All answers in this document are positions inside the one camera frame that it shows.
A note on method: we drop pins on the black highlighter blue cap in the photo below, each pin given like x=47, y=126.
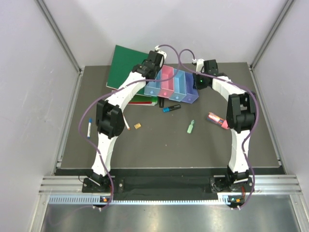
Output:
x=172, y=108

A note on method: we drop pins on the pink drawer box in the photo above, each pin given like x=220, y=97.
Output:
x=167, y=84

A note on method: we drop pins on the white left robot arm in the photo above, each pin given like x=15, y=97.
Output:
x=109, y=112

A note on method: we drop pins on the colourful tube pink cap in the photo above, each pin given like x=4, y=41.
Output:
x=218, y=120

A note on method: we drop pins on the aluminium frame post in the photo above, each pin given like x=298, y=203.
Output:
x=272, y=32
x=58, y=34

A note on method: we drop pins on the aluminium front rail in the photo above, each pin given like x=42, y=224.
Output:
x=264, y=184

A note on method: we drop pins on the white pencil orange tip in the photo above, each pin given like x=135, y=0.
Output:
x=126, y=123

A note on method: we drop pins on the red and green folder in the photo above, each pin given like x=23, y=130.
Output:
x=143, y=100

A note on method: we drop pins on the black marker purple cap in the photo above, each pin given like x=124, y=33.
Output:
x=161, y=102

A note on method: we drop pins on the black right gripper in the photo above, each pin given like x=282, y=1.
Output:
x=195, y=76

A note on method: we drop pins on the purple drawer box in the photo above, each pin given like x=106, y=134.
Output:
x=191, y=89

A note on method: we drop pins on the white marker blue cap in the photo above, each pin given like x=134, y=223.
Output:
x=89, y=128

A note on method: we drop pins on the light blue drawer box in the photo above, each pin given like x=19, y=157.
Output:
x=179, y=86
x=153, y=88

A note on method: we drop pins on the aluminium frame post right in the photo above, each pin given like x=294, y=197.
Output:
x=272, y=32

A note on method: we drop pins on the aluminium frame post left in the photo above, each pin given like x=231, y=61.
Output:
x=58, y=34

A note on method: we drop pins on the green ring binder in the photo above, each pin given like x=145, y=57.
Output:
x=123, y=61

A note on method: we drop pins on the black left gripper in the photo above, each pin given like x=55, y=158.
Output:
x=159, y=68

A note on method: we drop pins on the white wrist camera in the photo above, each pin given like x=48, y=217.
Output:
x=199, y=64
x=160, y=50

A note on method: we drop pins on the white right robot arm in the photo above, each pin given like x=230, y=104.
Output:
x=240, y=117

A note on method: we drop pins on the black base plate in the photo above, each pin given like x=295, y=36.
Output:
x=156, y=185

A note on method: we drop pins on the small orange eraser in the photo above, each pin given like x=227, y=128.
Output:
x=137, y=126

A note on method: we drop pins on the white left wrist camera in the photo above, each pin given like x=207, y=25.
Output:
x=160, y=50

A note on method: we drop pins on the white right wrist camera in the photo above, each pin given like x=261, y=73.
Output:
x=199, y=64

